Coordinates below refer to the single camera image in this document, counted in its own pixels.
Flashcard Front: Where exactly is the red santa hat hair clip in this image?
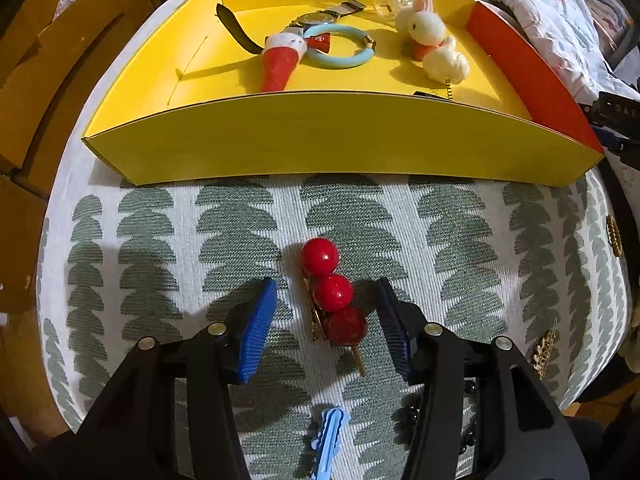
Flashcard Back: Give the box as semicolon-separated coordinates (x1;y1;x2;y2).
259;29;332;94

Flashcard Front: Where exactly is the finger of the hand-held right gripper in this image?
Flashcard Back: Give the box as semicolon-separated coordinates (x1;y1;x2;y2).
596;127;624;154

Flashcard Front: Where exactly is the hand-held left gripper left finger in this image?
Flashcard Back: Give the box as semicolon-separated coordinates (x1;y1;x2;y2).
75;277;278;480

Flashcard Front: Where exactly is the black bead bracelet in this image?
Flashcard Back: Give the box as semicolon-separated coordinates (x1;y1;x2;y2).
399;379;482;462

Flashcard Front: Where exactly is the red candied berry hair clip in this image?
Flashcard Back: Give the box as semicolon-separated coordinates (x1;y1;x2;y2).
299;237;370;377

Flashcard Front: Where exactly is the blue hair clip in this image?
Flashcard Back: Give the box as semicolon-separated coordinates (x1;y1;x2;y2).
309;404;346;480

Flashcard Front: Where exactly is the light blue bracelet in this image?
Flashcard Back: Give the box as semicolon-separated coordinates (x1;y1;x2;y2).
302;24;376;70

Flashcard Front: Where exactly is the gold chain brooch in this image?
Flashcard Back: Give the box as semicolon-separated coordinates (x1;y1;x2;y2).
530;319;558;382

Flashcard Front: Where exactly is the white rabbit plush hair clip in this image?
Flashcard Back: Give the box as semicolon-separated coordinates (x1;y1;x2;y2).
394;0;447;59

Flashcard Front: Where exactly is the gold bead hair clip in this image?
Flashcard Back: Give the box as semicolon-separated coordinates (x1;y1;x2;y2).
605;214;622;257

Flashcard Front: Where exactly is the white printed duvet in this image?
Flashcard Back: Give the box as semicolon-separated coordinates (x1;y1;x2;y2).
450;0;640;111

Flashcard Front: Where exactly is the wooden wardrobe with drawers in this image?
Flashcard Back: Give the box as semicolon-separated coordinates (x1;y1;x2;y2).
0;0;222;313

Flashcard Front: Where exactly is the wristwatch with leather strap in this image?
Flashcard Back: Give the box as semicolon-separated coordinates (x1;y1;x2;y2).
215;0;365;56

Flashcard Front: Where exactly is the yellow cardboard box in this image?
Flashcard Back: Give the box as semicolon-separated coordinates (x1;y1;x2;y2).
82;0;606;186

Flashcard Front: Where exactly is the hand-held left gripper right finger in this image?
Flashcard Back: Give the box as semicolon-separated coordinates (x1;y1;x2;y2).
376;277;592;480

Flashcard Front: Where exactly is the cream plush hair clip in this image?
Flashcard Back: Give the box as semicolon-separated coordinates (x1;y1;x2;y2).
422;37;470;82

